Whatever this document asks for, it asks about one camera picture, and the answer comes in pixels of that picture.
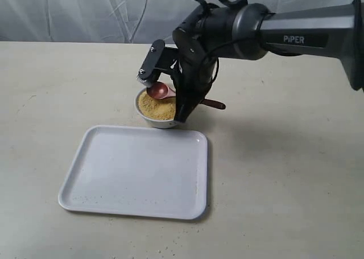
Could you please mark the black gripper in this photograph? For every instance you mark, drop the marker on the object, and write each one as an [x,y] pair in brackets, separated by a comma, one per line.
[190,70]

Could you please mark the dark brown wooden spoon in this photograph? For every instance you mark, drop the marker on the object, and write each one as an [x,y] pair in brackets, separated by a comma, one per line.
[160,91]

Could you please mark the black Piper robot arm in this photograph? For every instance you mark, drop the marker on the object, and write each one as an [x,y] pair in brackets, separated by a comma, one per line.
[247,32]

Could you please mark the yellow granular powder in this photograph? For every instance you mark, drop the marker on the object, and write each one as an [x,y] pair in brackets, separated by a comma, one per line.
[160,110]

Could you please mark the white ceramic bowl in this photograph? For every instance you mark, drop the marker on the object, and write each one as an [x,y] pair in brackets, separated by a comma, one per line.
[155,123]

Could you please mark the white rectangular plastic tray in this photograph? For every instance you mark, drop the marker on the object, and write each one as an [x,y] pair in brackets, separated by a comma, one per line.
[132,171]

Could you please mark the white wrinkled backdrop curtain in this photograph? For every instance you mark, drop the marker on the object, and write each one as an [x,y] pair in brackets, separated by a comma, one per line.
[111,21]

